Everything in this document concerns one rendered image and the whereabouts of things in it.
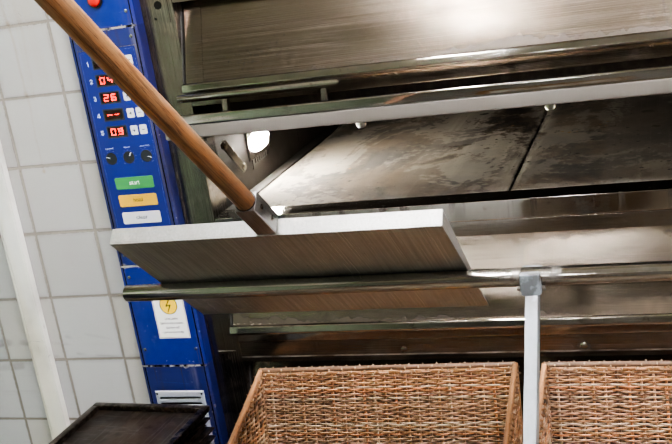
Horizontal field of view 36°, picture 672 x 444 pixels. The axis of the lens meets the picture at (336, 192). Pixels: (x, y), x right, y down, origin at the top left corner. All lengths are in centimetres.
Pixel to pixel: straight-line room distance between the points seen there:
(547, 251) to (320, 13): 63
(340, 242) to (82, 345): 101
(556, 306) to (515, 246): 14
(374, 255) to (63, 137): 90
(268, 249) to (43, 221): 85
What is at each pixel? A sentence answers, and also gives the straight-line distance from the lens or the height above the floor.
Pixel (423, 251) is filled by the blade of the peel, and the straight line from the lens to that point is 162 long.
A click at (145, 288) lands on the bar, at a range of 187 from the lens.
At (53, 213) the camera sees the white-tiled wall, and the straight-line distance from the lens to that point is 238.
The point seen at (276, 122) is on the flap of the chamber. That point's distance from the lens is 192.
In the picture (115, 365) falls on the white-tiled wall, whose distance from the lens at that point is 245.
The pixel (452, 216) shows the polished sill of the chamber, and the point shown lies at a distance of 204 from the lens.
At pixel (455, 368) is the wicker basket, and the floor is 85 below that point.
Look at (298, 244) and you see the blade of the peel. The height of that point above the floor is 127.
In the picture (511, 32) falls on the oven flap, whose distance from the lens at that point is 192.
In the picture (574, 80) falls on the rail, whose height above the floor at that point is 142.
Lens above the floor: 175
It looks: 15 degrees down
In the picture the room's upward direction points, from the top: 9 degrees counter-clockwise
